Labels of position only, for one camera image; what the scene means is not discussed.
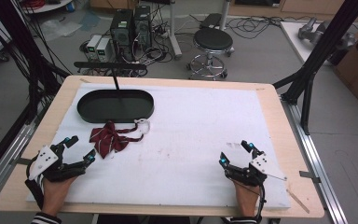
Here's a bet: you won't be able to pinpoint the dark red striped bow tie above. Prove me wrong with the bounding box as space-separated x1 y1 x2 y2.
89 118 152 160

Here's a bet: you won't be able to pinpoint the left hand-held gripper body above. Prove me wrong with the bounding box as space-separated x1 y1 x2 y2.
25 143 88 184

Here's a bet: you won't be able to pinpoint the wooden table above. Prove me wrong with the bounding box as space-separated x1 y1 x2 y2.
0 75 325 219

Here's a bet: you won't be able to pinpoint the aluminium rail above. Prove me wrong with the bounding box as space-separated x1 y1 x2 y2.
280 95 350 224
0 119 43 208

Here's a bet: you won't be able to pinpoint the tangle of computer cables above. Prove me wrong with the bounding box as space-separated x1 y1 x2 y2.
79 18 175 77

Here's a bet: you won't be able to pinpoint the black metal frame post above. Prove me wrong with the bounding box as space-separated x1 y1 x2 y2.
272 0 358 136

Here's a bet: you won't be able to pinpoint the black frame post with cables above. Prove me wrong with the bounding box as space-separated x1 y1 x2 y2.
0 0 73 125

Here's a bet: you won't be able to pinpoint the white foam mat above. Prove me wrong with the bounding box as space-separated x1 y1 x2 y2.
26 83 292 210

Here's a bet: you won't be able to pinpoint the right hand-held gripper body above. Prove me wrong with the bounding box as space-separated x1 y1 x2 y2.
224 153 288 189

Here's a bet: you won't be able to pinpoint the black flat box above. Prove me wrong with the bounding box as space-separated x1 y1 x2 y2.
199 12 224 31

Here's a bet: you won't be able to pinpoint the thin wooden stick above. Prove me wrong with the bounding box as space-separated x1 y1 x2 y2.
285 188 311 215

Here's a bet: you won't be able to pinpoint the white power supply unit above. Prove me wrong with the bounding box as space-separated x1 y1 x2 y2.
95 36 113 63
86 34 103 62

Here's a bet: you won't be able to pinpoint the white desk leg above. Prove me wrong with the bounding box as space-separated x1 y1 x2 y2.
218 0 232 32
167 0 184 61

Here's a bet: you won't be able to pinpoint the round white table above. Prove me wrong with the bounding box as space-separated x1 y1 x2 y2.
21 0 75 15

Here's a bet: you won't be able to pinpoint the white platform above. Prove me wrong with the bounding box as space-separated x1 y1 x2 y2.
280 21 358 66

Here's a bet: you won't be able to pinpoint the black floor cables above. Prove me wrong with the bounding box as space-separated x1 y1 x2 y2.
224 14 296 40

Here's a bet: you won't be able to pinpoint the black stand with oval tray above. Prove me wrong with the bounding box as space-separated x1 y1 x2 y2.
73 61 156 124

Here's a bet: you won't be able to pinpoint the person's left hand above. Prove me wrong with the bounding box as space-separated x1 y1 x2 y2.
41 175 79 217

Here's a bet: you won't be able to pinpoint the person's right hand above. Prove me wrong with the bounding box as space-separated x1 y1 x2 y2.
232 179 263 217

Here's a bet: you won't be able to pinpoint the grey metal bracket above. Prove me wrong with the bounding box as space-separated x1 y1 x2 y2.
14 157 33 166
298 170 322 184

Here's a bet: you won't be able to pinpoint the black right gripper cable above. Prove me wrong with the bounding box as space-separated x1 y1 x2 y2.
254 183 268 224

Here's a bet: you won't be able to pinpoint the black round stool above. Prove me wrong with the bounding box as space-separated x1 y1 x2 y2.
186 27 236 81

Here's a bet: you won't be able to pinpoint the black left gripper strap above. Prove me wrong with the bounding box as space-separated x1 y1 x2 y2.
24 178 46 210

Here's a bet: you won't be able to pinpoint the black computer tower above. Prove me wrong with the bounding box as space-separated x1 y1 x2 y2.
109 8 135 62
132 5 154 51

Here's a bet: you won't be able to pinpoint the clear plastic sheet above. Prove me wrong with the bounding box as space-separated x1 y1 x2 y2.
38 18 83 40

